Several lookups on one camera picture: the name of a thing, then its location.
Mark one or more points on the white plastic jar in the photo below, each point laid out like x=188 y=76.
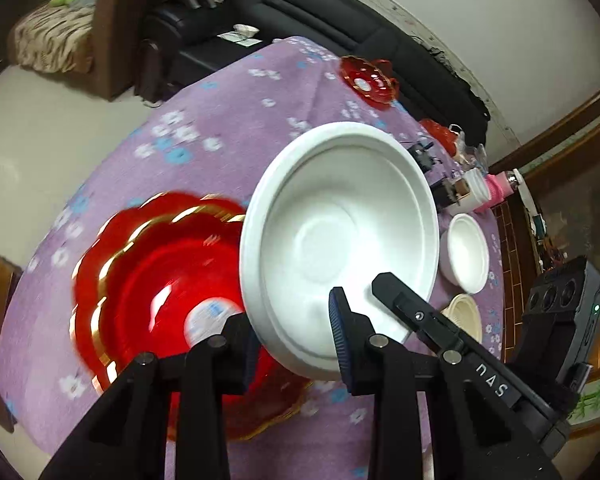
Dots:
x=474 y=189

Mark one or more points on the striped blanket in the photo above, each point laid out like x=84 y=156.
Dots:
x=50 y=40

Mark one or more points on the wooden partition post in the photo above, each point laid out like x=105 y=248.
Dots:
x=117 y=25

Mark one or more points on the wooden sideboard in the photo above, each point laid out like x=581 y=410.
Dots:
x=515 y=240

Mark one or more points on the large white paper bowl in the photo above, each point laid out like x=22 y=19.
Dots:
x=330 y=230

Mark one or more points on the small white dish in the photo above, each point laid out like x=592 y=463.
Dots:
x=245 y=31

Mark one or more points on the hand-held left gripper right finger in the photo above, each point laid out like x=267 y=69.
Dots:
x=337 y=330

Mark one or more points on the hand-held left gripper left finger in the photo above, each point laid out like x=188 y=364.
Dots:
x=235 y=355

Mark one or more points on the small red plate white label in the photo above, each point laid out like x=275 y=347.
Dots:
x=370 y=80

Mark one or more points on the bottle with pink knitted sleeve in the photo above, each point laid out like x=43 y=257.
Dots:
x=502 y=189

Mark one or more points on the black sofa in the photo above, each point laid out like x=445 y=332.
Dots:
x=330 y=15

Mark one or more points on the purple floral tablecloth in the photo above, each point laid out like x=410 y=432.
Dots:
x=220 y=110

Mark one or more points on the black box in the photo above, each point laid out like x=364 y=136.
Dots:
x=444 y=192

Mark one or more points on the red glass plate gold rim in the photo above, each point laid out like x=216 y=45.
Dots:
x=87 y=270
x=150 y=290

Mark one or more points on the black device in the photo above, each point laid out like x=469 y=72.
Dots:
x=424 y=156

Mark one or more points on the small white paper bowl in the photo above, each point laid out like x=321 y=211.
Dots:
x=467 y=255

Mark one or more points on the cream patterned plastic bowl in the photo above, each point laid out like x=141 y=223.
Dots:
x=462 y=320

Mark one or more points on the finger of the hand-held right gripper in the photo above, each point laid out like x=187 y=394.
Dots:
x=410 y=310

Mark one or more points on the wooden door frame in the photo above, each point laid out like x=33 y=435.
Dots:
x=555 y=130

